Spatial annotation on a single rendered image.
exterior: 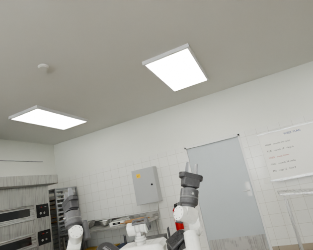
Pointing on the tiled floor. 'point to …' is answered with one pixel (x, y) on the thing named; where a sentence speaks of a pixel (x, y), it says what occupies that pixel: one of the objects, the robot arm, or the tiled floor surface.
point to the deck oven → (20, 212)
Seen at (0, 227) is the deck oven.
